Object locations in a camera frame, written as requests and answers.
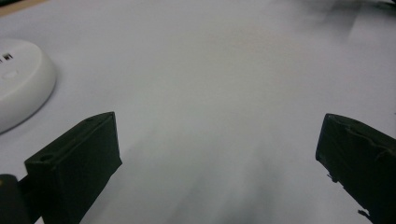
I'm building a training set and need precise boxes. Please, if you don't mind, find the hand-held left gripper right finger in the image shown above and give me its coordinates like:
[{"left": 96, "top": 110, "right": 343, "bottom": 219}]
[{"left": 315, "top": 113, "right": 396, "bottom": 224}]

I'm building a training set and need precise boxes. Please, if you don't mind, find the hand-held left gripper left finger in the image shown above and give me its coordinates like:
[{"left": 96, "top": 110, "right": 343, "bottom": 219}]
[{"left": 23, "top": 111, "right": 123, "bottom": 224}]

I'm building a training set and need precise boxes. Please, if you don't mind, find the white round device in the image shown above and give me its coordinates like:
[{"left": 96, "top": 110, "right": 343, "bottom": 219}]
[{"left": 0, "top": 38, "right": 58, "bottom": 134}]

